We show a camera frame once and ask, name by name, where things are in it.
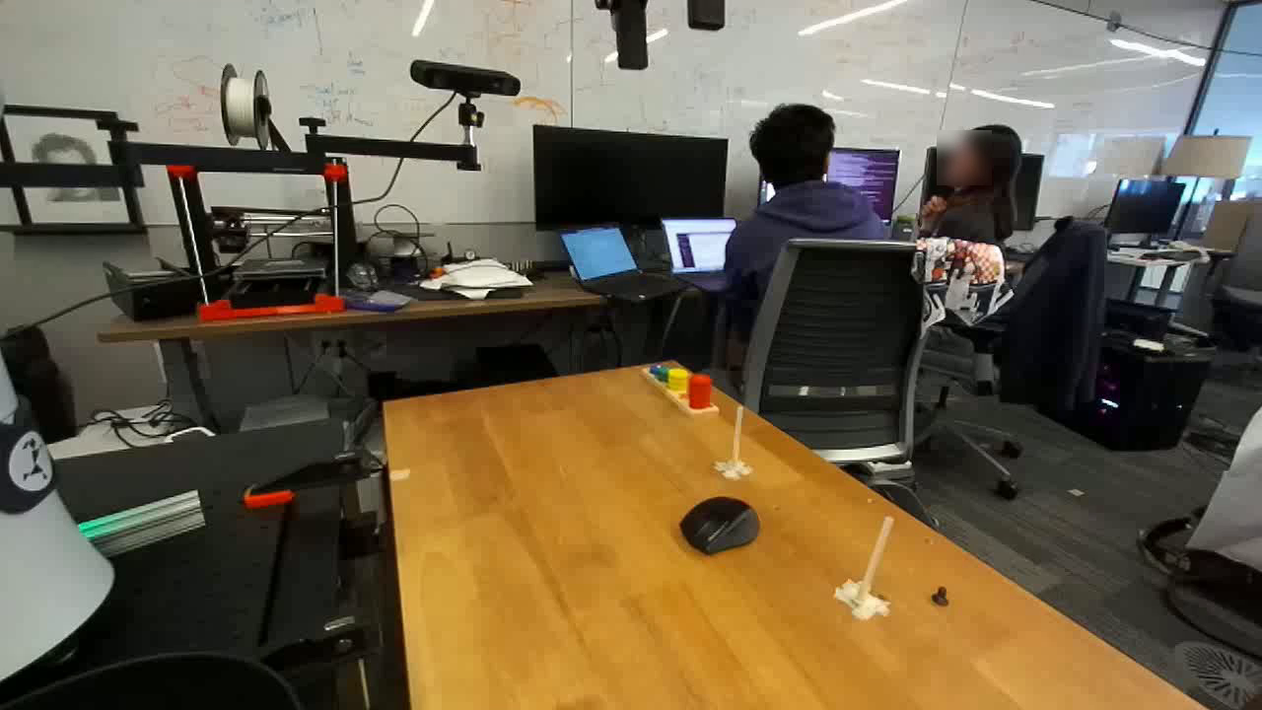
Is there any white cone with black band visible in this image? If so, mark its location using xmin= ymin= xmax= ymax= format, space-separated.
xmin=0 ymin=352 xmax=119 ymax=686

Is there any green lit metal tube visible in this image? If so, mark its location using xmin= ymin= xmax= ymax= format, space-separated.
xmin=74 ymin=486 xmax=209 ymax=561

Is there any black stereo camera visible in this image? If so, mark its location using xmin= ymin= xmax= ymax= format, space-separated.
xmin=408 ymin=55 xmax=526 ymax=101

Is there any framed portrait picture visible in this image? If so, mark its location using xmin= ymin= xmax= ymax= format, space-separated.
xmin=0 ymin=105 xmax=148 ymax=236

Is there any long-haired person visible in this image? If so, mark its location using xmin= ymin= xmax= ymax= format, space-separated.
xmin=914 ymin=122 xmax=1028 ymax=248

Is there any large black monitor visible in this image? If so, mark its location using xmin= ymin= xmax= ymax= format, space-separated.
xmin=529 ymin=122 xmax=730 ymax=231

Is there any tangle of black cables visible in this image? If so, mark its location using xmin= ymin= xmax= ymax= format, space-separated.
xmin=90 ymin=403 xmax=213 ymax=450

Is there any black computer tower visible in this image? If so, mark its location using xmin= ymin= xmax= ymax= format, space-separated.
xmin=1090 ymin=331 xmax=1215 ymax=452

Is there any laptop with white screen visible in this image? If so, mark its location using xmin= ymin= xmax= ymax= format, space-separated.
xmin=658 ymin=214 xmax=741 ymax=293

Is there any pale block base plate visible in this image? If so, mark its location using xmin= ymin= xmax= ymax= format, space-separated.
xmin=641 ymin=362 xmax=721 ymax=423

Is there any grey round appliance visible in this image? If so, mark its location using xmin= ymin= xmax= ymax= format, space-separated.
xmin=363 ymin=223 xmax=430 ymax=289

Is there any black desk monitor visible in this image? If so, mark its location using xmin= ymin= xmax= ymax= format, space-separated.
xmin=919 ymin=143 xmax=1049 ymax=231

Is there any chair with dark jacket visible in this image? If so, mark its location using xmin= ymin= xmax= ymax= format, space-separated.
xmin=971 ymin=216 xmax=1118 ymax=503

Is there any blue flat pad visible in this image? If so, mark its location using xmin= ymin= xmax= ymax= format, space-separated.
xmin=349 ymin=289 xmax=413 ymax=314

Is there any long wooden desk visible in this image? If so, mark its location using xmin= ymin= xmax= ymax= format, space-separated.
xmin=96 ymin=273 xmax=606 ymax=424

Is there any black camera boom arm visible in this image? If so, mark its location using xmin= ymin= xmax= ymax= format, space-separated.
xmin=116 ymin=93 xmax=489 ymax=176

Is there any red framed 3D printer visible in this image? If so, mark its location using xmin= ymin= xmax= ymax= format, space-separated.
xmin=167 ymin=155 xmax=359 ymax=328

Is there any person in purple hoodie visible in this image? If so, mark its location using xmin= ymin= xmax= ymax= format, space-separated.
xmin=719 ymin=101 xmax=900 ymax=331

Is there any floral cloth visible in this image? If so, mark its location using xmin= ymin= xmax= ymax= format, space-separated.
xmin=906 ymin=236 xmax=1017 ymax=331

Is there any black computer mouse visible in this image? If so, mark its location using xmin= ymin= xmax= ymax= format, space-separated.
xmin=680 ymin=493 xmax=767 ymax=561

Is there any grey mesh office chair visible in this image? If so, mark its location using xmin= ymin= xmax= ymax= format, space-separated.
xmin=739 ymin=236 xmax=939 ymax=493

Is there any black box device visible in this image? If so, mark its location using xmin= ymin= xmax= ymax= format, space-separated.
xmin=104 ymin=255 xmax=205 ymax=322

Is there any small dark monitor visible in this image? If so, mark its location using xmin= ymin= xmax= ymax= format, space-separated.
xmin=1105 ymin=172 xmax=1191 ymax=241

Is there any white filament spool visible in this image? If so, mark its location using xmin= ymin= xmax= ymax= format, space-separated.
xmin=219 ymin=60 xmax=276 ymax=149

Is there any laptop with blue screen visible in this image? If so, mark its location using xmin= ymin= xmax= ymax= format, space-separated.
xmin=555 ymin=219 xmax=688 ymax=302

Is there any monitor with purple screen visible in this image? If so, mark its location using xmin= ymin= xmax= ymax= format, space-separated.
xmin=825 ymin=143 xmax=906 ymax=223

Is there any stack of white papers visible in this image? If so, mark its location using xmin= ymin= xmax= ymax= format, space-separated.
xmin=413 ymin=255 xmax=538 ymax=302

